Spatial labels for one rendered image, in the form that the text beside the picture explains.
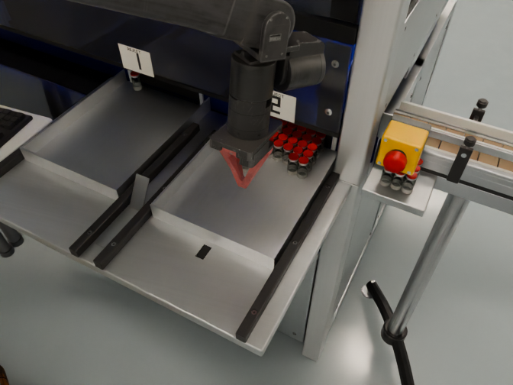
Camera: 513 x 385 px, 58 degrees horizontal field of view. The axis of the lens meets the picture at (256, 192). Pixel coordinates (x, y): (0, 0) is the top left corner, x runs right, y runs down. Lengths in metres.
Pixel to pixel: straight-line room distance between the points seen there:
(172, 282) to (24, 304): 1.23
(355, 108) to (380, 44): 0.13
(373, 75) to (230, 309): 0.45
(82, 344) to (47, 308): 0.22
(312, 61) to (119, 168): 0.54
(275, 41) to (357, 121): 0.35
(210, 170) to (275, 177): 0.14
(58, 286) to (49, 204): 1.01
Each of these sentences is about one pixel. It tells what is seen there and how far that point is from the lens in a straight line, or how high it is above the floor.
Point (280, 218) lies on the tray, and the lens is 0.88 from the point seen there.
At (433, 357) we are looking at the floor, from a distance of 1.80.
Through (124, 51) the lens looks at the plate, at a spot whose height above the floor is 1.03.
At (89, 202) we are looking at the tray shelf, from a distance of 0.97.
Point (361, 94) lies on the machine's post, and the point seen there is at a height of 1.10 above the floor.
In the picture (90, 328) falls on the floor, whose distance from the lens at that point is 1.84.
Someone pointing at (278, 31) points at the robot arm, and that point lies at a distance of 0.55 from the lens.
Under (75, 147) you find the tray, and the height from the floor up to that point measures 0.88.
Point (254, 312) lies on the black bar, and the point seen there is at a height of 0.90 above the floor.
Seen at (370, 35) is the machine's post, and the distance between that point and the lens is 0.77.
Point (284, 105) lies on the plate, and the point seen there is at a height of 1.02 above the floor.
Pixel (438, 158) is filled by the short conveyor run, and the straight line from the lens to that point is 1.00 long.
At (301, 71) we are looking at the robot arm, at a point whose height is 1.23.
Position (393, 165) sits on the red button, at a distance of 0.85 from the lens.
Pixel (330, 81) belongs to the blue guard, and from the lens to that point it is 0.83.
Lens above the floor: 1.56
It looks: 47 degrees down
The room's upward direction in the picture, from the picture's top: straight up
